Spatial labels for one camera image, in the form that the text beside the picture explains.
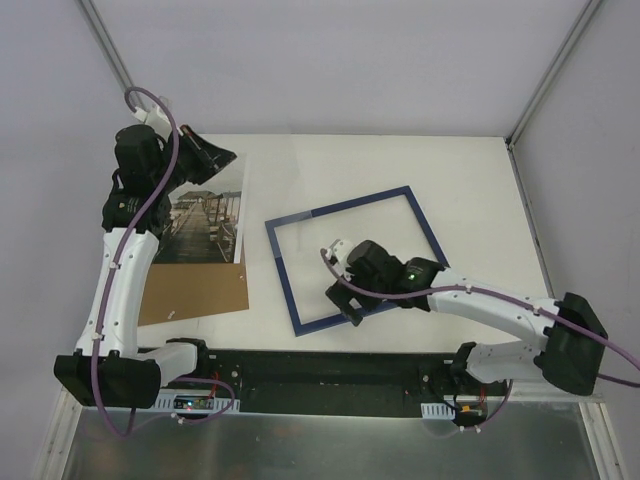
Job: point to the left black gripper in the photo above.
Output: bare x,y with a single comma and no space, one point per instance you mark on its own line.
195,151

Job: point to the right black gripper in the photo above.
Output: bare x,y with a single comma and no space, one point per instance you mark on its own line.
345,295

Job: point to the blue wooden picture frame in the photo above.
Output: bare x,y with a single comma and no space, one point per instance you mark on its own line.
298,327

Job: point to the transparent plastic sheet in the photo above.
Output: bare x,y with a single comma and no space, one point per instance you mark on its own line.
417,273

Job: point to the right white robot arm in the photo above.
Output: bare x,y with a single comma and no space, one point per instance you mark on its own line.
560,341

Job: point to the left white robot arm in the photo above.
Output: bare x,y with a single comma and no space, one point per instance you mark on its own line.
106,367

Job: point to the pier landscape photo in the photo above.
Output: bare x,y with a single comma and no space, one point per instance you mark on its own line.
205,224

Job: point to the brown cardboard backing board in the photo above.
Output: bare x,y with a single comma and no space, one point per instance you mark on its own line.
176,292

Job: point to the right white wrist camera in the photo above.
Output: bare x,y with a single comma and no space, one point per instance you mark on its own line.
338,251

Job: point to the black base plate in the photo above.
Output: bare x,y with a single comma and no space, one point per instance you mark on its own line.
393,385

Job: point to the right white cable duct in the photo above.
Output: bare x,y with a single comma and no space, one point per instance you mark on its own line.
437,411

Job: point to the white cable duct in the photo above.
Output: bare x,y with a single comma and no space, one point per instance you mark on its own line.
437,411
193,403

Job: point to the left aluminium corner post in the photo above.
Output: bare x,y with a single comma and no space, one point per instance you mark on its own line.
105,42

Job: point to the aluminium corner post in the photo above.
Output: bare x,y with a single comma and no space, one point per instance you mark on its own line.
105,42
554,69

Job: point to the left white cable duct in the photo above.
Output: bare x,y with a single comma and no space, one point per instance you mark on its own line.
193,403

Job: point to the right aluminium corner post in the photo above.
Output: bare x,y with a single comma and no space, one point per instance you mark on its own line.
554,69

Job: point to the aluminium front rail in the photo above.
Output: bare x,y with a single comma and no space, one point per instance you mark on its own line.
538,434

